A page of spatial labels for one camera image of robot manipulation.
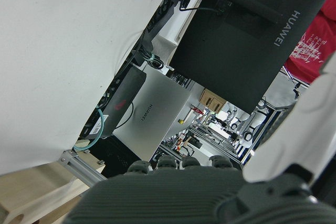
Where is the black Huawei monitor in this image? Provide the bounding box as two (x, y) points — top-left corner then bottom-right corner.
(169, 0), (336, 114)

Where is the beige wooden board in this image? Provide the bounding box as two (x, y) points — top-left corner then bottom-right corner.
(0, 159), (106, 224)

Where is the silver Huawei laptop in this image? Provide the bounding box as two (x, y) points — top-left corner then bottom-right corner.
(112, 65), (206, 162)

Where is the aluminium frame profile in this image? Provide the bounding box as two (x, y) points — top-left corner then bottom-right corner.
(57, 149), (109, 183)

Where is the black box with red logo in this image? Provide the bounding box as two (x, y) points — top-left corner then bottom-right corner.
(78, 66), (147, 140)

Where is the teal cable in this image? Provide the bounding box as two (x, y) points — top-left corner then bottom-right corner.
(72, 108), (106, 154)

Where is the cardboard box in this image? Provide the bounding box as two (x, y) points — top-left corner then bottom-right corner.
(198, 89), (227, 112)

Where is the black power strip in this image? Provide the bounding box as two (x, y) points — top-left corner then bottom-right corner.
(141, 0), (191, 51)

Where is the coiled black cable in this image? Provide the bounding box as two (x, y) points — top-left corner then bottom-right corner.
(144, 52), (165, 70)

